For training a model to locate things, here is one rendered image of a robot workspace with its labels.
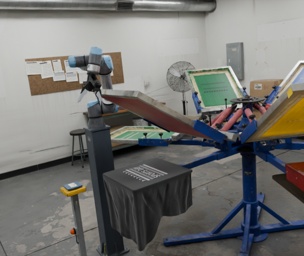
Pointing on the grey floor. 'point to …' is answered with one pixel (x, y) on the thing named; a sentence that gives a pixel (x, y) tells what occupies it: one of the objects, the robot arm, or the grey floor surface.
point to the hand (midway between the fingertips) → (89, 104)
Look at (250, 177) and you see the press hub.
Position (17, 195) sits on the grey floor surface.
